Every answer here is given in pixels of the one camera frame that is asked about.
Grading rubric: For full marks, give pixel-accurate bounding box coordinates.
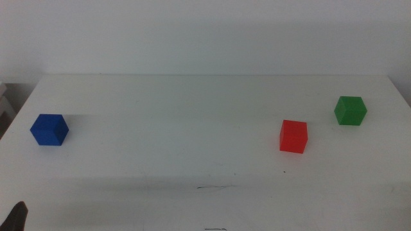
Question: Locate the blue cube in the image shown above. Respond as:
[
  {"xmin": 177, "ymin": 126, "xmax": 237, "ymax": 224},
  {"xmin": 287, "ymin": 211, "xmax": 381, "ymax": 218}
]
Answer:
[{"xmin": 30, "ymin": 114, "xmax": 70, "ymax": 147}]

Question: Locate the red cube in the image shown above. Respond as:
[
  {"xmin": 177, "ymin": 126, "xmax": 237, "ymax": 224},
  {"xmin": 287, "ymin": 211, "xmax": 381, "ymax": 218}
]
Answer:
[{"xmin": 279, "ymin": 119, "xmax": 309, "ymax": 155}]

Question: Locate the green cube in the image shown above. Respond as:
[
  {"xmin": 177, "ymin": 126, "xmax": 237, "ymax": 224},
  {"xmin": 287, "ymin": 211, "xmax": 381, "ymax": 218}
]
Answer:
[{"xmin": 333, "ymin": 95, "xmax": 368, "ymax": 126}]

